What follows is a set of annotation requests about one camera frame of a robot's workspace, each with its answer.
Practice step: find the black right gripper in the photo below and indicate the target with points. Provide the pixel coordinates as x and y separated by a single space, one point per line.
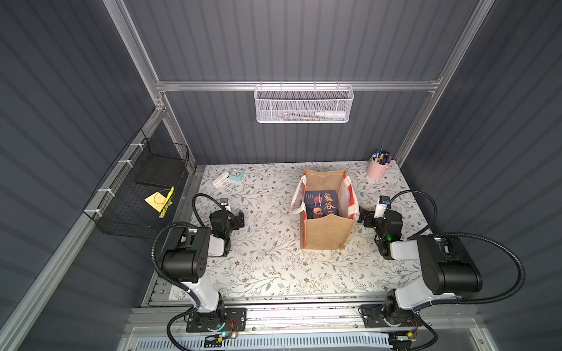
371 219

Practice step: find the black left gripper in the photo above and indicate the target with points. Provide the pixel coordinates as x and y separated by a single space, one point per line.
235 221

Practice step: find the jute canvas Christmas bag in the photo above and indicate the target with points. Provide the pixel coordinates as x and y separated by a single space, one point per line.
330 232

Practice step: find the dark portrait book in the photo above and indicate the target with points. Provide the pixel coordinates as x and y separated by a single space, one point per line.
322 203

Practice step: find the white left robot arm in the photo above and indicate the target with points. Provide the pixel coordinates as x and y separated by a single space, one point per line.
183 264

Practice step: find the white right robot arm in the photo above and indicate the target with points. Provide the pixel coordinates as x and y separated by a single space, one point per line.
446 267

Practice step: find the mint green small box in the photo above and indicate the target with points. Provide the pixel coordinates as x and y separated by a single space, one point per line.
236 174

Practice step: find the pink pen cup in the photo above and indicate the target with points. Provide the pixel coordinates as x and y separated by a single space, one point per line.
379 163

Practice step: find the yellow sticky note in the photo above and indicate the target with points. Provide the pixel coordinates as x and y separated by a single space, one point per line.
160 200

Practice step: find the white marker in basket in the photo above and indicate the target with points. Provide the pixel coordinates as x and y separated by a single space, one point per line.
333 115

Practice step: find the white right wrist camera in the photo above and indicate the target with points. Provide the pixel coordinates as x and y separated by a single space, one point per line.
382 205

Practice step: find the black wire wall basket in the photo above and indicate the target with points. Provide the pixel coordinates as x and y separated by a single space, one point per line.
148 165

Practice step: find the white wire basket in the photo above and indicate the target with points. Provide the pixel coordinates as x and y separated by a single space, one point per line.
297 103

